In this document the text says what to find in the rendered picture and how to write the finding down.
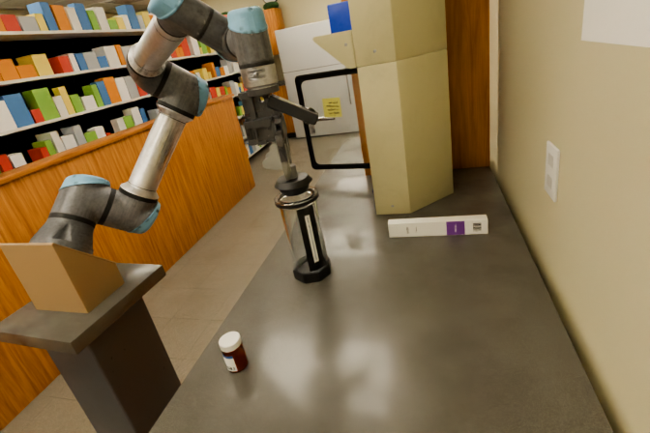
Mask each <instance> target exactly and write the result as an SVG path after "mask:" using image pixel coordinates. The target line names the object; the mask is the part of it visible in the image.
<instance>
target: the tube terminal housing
mask: <svg viewBox="0 0 650 433"><path fill-rule="evenodd" d="M348 6H349V12H350V19H351V27H352V34H353V42H354V48H355V56H356V63H357V67H358V68H357V71H358V78H359V85H360V92H361V100H362V107H363V114H364V121H365V129H366V136H367V143H368V150H369V164H370V171H371V178H372V185H373V193H374V200H375V208H376V214H377V215H391V214H411V213H413V212H415V211H417V210H419V209H421V208H423V207H425V206H427V205H429V204H431V203H433V202H435V201H437V200H439V199H441V198H443V197H445V196H448V195H450V194H452V193H454V185H453V164H452V141H451V120H450V99H449V77H448V56H447V35H446V14H445V0H348Z"/></svg>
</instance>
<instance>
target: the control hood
mask: <svg viewBox="0 0 650 433"><path fill-rule="evenodd" d="M312 40H313V41H314V42H315V43H316V44H318V45H319V46H320V47H321V48H323V49H324V50H325V51H326V52H328V53H329V54H330V55H332V56H333V57H334V58H335V59H337V60H338V61H339V62H341V63H342V64H343V65H344V66H346V67H347V68H349V69H353V68H357V63H356V56H355V48H354V42H353V34H352V30H348V31H342V32H337V33H333V34H328V35H323V36H318V37H313V39H312Z"/></svg>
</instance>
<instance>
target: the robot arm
mask: <svg viewBox="0 0 650 433"><path fill-rule="evenodd" d="M148 10H149V12H150V13H151V14H153V15H154V16H153V18H152V20H151V21H150V23H149V25H148V27H147V28H146V30H145V32H144V34H143V35H142V37H141V39H140V40H139V42H138V43H135V44H134V45H132V46H131V48H130V49H129V51H128V54H127V58H126V63H127V68H128V71H129V73H130V76H131V77H132V79H133V81H134V82H135V83H136V84H137V85H138V87H140V88H141V89H142V90H143V91H145V92H146V93H148V94H150V95H152V96H154V97H156V98H158V101H157V103H156V105H157V108H158V110H159V113H158V115H157V117H156V120H155V122H154V124H153V126H152V128H151V130H150V132H149V135H148V137H147V139H146V141H145V144H144V146H143V148H142V151H141V153H140V155H139V157H138V160H137V162H136V164H135V166H134V169H133V172H132V175H131V177H130V178H129V180H128V181H127V182H125V183H123V184H121V185H120V187H119V189H115V188H111V185H110V182H109V181H108V180H105V179H104V178H101V177H97V176H93V175H85V174H77V175H71V176H69V177H67V178H66V179H65V180H64V182H63V184H62V186H61V187H60V188H59V192H58V194H57V197H56V199H55V202H54V204H53V206H52V209H51V211H50V213H49V216H48V218H47V221H46V222H45V224H44V225H43V226H42V227H41V228H40V229H39V231H38V232H37V233H36V234H35V235H34V236H33V237H32V238H31V239H30V241H29V243H55V244H58V245H63V246H66V247H69V248H72V249H76V250H79V251H82V252H86V253H89V254H92V255H93V252H94V249H93V233H94V229H95V227H96V224H99V225H103V226H107V227H111V228H115V229H119V230H123V231H127V232H128V233H131V232H132V233H136V234H143V233H145V232H146V231H148V230H149V229H150V227H151V226H152V225H153V223H154V222H155V220H156V218H157V216H158V214H159V211H160V209H161V203H160V202H159V201H158V199H159V196H158V194H157V189H158V186H159V184H160V182H161V179H162V177H163V174H164V171H165V169H166V168H167V166H168V163H169V161H170V159H171V157H172V154H173V152H174V150H175V147H176V145H177V143H178V141H179V138H180V136H181V134H182V132H183V129H184V127H185V125H186V123H188V122H191V121H193V119H194V116H196V117H199V116H201V115H202V113H203V111H204V109H205V107H206V104H207V101H208V98H209V85H208V83H207V81H205V80H204V79H202V78H200V77H199V76H197V74H193V73H191V72H189V71H187V70H185V69H183V68H181V67H179V66H177V65H175V64H173V63H171V62H169V61H168V60H167V59H168V58H169V57H170V56H171V54H172V53H173V52H174V51H175V49H176V48H177V47H178V46H179V45H180V43H181V42H182V41H183V40H184V38H185V37H186V36H187V35H189V36H191V37H192V38H194V39H196V40H198V41H199V42H201V43H203V44H205V45H207V46H209V47H210V48H212V49H214V50H215V51H216V52H217V53H218V55H219V56H220V57H221V58H222V59H223V60H226V61H229V62H238V65H239V69H240V73H241V76H242V80H243V84H244V88H246V89H248V90H247V91H244V92H241V93H239V94H238V96H239V100H240V101H242V105H243V108H244V112H245V114H244V115H245V116H246V119H245V116H244V115H243V116H244V120H245V122H244V120H243V116H242V120H243V125H244V127H245V131H246V135H247V139H248V142H249V146H253V145H258V146H260V145H266V144H267V142H272V144H271V145H270V147H269V150H270V152H269V153H267V154H266V159H265V160H263V161H262V164H263V167H264V168H266V169H273V170H281V171H283V173H284V176H285V179H286V181H288V180H289V178H290V175H291V168H290V163H292V160H291V154H290V148H289V142H288V137H287V128H286V122H285V119H284V115H283V113H284V114H287V115H289V116H292V117H294V118H297V119H299V120H302V121H303V122H304V123H305V124H308V125H309V124H311V125H316V123H317V120H318V112H316V111H315V110H314V109H313V108H311V107H304V106H302V105H300V104H297V103H295V102H293V101H289V100H286V99H284V98H281V97H279V96H277V95H274V94H272V95H270V94H271V93H275V92H277V91H279V90H280V88H279V84H277V83H278V82H279V80H278V75H277V70H276V65H275V61H274V56H273V51H272V47H271V42H270V37H269V32H268V24H267V23H266V20H265V16H264V13H263V10H262V9H261V8H259V7H246V8H241V9H236V10H232V11H230V12H229V13H228V14H227V17H226V16H224V15H223V14H221V13H219V12H217V11H216V10H214V9H213V8H211V7H210V6H208V5H207V4H205V3H203V2H202V1H200V0H150V3H149V5H148ZM260 97H262V98H263V99H264V101H262V100H261V99H260Z"/></svg>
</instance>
